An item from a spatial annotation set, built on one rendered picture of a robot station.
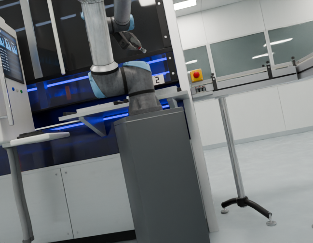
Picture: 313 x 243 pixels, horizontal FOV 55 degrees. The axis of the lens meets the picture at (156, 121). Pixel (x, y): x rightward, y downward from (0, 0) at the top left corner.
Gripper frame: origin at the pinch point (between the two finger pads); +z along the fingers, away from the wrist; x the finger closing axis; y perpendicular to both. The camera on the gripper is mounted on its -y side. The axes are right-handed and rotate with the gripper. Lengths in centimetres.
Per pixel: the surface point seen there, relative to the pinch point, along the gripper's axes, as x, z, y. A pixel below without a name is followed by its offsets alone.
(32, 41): 58, -36, 50
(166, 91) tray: -0.8, 10.6, -31.8
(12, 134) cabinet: 73, -36, -23
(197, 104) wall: 149, 368, 281
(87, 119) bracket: 43.9, -7.4, -22.6
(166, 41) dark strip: -6.5, 23.2, 18.2
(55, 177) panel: 102, 5, -22
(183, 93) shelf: -7.0, 14.6, -36.9
